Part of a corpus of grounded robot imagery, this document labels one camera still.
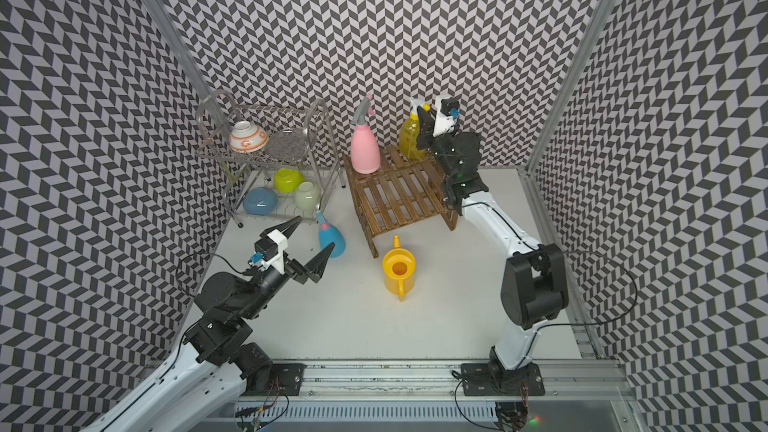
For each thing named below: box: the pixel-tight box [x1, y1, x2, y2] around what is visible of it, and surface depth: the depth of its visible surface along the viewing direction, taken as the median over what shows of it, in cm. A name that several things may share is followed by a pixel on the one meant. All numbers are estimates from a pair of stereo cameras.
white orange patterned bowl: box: [229, 120, 269, 153], surface depth 87 cm
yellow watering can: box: [382, 234, 417, 302], surface depth 82 cm
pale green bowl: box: [294, 181, 322, 210], surface depth 101 cm
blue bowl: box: [242, 187, 278, 216], surface depth 102 cm
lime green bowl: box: [274, 168, 305, 193], surface depth 108 cm
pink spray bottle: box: [350, 94, 381, 174], surface depth 79 cm
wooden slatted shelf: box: [343, 146, 459, 259], surface depth 93 cm
